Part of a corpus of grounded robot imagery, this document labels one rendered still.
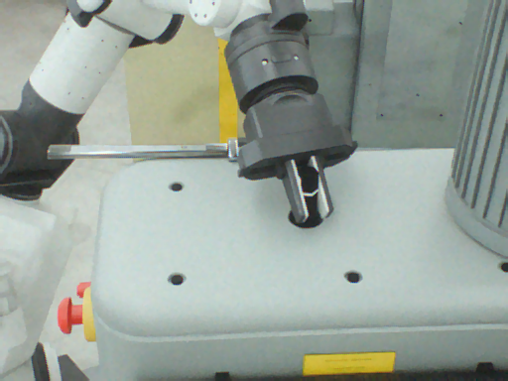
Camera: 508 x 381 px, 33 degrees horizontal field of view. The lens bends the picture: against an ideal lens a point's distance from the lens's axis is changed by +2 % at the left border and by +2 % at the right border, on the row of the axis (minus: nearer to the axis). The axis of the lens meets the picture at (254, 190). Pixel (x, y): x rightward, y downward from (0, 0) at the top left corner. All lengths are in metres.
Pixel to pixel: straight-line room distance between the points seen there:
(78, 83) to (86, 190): 2.84
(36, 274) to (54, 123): 0.22
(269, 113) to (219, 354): 0.25
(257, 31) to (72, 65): 0.38
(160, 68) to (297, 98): 1.90
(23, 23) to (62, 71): 4.30
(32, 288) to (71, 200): 2.71
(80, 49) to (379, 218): 0.50
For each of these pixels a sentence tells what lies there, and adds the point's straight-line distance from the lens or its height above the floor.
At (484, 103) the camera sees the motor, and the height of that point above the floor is 2.03.
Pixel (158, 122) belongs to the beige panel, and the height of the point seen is 0.88.
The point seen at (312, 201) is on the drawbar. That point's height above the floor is 1.92.
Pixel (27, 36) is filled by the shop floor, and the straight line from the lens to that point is 5.37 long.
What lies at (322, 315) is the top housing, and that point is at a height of 1.88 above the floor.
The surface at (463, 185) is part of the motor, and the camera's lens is 0.88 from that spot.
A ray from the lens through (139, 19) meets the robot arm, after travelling 1.16.
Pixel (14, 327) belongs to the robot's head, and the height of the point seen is 1.61.
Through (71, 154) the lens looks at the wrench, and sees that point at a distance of 0.99.
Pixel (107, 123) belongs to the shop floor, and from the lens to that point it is 4.50.
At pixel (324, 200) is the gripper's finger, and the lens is 0.86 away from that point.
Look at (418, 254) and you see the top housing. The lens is 0.87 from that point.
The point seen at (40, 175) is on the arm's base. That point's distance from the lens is 1.34.
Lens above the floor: 2.46
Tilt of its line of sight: 38 degrees down
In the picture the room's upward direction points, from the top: 1 degrees clockwise
